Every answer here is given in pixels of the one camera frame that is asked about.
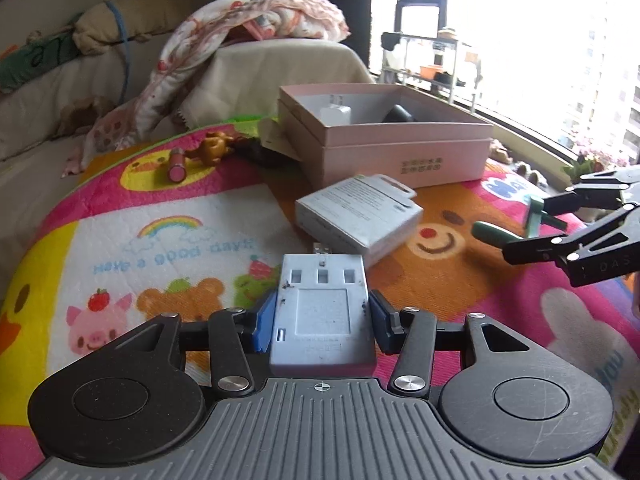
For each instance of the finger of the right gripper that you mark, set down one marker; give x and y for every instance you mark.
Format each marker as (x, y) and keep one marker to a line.
(540, 249)
(592, 196)

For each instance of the colourful cartoon play mat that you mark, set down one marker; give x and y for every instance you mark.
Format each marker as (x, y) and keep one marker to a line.
(127, 244)

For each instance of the green plush cushion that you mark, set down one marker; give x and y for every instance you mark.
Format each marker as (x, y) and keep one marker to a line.
(35, 59)

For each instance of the pink lipstick tube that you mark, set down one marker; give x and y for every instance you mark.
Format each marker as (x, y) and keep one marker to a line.
(176, 171)

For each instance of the orange toy figurine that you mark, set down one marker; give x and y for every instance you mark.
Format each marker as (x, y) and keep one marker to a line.
(214, 147)

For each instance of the grey plastic charger block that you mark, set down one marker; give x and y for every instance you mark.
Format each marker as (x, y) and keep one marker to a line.
(322, 324)

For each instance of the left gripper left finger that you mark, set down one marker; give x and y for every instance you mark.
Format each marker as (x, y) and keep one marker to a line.
(238, 345)

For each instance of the beige pillow with blue strap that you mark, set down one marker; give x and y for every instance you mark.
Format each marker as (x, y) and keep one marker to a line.
(112, 21)

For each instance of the beige covered sofa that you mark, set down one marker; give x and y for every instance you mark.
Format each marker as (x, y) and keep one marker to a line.
(229, 58)

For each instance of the green handled pliers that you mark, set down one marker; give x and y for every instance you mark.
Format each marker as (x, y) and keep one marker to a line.
(535, 219)

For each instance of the white wall charger plug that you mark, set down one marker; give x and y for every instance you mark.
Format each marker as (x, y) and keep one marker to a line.
(337, 112)

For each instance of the pink floral blanket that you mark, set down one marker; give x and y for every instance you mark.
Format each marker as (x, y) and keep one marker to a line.
(193, 43)

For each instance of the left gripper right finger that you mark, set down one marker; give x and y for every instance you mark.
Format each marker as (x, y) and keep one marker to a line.
(409, 334)

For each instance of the pink cardboard box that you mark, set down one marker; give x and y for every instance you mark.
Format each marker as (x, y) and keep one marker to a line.
(443, 145)

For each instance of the black cylindrical object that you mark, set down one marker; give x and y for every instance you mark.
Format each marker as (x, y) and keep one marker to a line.
(397, 114)

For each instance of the white cable package box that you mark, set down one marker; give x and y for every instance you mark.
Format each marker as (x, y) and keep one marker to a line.
(369, 216)

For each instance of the metal shelf rack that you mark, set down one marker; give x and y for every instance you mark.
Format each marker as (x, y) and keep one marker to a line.
(444, 65)

